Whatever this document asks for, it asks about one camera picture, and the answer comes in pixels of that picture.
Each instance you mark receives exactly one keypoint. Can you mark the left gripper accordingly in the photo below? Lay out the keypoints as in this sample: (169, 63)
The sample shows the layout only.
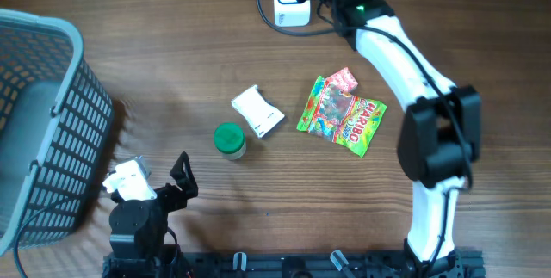
(177, 200)

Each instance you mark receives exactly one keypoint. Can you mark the green lid plastic jar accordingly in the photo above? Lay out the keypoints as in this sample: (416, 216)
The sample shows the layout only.
(230, 141)

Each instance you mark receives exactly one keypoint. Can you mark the red small snack pack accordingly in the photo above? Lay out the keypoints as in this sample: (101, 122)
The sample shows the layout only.
(343, 80)

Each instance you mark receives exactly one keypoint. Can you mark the white tissue pack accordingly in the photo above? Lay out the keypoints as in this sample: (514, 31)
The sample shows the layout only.
(260, 115)

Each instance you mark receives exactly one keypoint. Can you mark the haribo gummy bag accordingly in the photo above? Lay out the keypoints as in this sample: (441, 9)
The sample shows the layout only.
(341, 117)

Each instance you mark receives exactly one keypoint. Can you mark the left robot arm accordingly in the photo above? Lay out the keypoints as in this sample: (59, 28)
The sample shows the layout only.
(139, 221)

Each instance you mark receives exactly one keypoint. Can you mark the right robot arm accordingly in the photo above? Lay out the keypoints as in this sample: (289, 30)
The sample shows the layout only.
(438, 142)

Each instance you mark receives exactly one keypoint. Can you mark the white barcode scanner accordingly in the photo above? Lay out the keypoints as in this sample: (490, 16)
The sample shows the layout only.
(289, 13)

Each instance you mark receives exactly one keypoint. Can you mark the grey plastic mesh basket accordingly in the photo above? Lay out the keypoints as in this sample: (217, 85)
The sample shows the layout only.
(55, 119)

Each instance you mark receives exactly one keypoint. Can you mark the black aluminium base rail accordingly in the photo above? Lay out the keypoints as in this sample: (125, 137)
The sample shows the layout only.
(301, 265)

